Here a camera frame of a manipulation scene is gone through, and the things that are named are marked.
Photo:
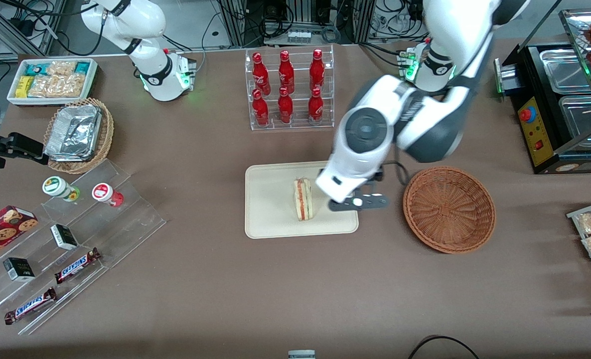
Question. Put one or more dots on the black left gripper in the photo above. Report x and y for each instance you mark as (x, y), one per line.
(377, 176)

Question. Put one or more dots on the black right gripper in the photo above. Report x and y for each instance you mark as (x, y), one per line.
(20, 145)

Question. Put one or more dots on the triangular sandwich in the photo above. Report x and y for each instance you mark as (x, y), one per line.
(303, 199)

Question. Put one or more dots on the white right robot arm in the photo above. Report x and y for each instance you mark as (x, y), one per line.
(151, 75)

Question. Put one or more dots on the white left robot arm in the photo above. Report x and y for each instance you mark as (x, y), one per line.
(365, 134)

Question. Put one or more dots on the aluminium foil tray stack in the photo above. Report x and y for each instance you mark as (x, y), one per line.
(73, 132)

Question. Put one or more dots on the round brown wicker basket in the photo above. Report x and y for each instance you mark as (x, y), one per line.
(450, 209)

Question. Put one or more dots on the oval light wicker basket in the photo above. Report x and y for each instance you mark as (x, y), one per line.
(107, 129)

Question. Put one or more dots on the cream plastic tray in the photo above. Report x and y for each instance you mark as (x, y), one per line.
(270, 199)

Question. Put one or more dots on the green lid sunflower cup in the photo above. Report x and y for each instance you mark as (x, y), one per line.
(56, 186)

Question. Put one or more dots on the yellow snack packet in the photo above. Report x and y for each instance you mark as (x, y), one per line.
(24, 86)

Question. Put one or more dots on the red tartan cookie box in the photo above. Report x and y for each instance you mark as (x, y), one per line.
(1, 232)

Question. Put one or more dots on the clear bag of crackers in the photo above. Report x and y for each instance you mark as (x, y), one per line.
(59, 86)
(61, 68)

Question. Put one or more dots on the teal snack packet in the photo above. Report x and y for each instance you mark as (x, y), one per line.
(37, 68)
(82, 67)

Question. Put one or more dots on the red cola bottle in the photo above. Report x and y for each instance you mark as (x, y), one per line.
(285, 107)
(315, 107)
(260, 75)
(286, 72)
(260, 110)
(317, 70)

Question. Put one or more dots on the small black carton box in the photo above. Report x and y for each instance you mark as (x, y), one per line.
(64, 236)
(19, 269)

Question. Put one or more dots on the red lid strawberry cup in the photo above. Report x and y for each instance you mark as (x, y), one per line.
(103, 192)

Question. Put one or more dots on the white plastic snack bin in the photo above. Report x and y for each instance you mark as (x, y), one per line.
(92, 80)

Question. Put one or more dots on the Snickers chocolate bar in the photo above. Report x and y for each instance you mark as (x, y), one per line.
(30, 305)
(77, 266)

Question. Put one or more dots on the clear acrylic stepped shelf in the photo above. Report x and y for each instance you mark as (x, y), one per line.
(126, 219)

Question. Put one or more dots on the clear acrylic bottle rack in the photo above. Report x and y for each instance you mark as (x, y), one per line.
(298, 50)

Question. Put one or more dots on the white power strip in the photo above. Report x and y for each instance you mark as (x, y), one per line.
(299, 36)

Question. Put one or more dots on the black food warmer machine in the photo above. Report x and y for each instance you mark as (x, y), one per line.
(534, 134)

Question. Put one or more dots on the small grey device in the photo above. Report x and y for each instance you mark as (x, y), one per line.
(301, 354)

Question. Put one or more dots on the steel warmer pan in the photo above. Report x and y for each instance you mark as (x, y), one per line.
(564, 70)
(584, 124)

